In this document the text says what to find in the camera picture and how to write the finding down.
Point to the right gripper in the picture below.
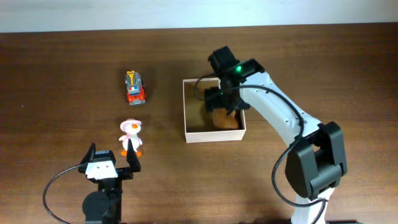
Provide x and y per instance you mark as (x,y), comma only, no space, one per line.
(212,99)

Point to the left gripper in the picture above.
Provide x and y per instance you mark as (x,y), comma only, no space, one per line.
(127,173)

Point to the brown plush toy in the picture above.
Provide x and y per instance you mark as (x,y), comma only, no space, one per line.
(222,119)

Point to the red toy fire truck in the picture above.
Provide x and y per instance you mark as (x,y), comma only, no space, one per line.
(135,87)

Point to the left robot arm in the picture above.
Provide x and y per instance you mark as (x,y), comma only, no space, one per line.
(104,205)

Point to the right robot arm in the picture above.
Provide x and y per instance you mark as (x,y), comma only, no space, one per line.
(310,169)

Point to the pink duck figurine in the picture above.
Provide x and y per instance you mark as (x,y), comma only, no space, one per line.
(131,128)

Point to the white cardboard box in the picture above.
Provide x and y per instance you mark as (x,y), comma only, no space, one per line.
(198,124)

